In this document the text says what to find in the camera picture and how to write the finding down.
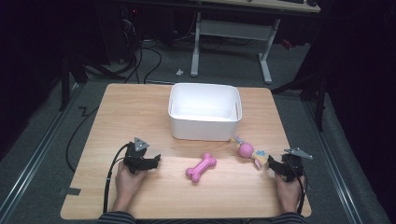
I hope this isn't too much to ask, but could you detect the grey tape strip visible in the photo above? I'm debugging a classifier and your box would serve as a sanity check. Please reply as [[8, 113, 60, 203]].
[[58, 187, 82, 197]]

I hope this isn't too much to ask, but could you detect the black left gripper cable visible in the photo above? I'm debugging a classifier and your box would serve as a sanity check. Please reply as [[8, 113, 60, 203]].
[[102, 142, 132, 215]]

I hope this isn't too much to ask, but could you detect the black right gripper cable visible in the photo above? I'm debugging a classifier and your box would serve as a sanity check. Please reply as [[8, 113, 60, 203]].
[[290, 161, 312, 216]]

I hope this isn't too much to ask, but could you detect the white plastic bin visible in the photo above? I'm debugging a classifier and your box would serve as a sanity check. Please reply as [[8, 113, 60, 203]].
[[167, 82, 243, 142]]

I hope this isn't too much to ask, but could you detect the pink bone toy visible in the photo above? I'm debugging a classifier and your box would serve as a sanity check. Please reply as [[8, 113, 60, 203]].
[[185, 152, 219, 184]]

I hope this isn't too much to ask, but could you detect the metal floor rail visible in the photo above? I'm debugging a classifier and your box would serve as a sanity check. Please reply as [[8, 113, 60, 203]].
[[302, 101, 364, 224], [0, 83, 82, 216]]

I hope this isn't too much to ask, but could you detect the black floor cable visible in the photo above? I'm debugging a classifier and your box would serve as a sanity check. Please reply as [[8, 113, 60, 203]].
[[64, 105, 100, 174]]

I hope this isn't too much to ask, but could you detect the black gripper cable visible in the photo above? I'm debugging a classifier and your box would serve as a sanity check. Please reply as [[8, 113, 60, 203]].
[[102, 142, 132, 215], [290, 161, 312, 216]]

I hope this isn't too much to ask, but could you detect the grey-legged wooden desk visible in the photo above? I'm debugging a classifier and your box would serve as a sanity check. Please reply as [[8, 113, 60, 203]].
[[190, 0, 321, 86]]

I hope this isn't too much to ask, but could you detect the black metal stand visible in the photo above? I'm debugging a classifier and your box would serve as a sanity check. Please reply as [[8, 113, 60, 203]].
[[58, 50, 127, 112], [271, 69, 329, 133]]

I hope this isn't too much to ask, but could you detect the person's right hand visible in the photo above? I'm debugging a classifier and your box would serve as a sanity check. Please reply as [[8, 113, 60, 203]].
[[275, 172, 305, 203]]

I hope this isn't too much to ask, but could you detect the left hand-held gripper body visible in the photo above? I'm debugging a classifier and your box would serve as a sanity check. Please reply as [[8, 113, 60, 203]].
[[122, 136, 150, 175]]

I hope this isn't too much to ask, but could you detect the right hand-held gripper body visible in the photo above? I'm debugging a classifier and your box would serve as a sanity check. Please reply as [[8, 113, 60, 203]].
[[274, 147, 314, 183]]

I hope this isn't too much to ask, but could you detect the bundle of black cables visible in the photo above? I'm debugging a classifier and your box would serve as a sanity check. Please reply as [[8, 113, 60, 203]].
[[122, 18, 163, 85]]

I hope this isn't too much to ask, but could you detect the black computer tower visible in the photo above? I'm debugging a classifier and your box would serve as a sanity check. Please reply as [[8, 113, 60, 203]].
[[101, 4, 142, 64]]

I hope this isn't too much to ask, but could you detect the pink ball rope toy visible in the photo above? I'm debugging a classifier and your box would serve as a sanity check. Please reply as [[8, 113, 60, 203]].
[[230, 135, 269, 171]]

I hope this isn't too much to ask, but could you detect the person's left hand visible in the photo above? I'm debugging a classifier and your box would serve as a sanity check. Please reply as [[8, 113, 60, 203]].
[[114, 161, 149, 202]]

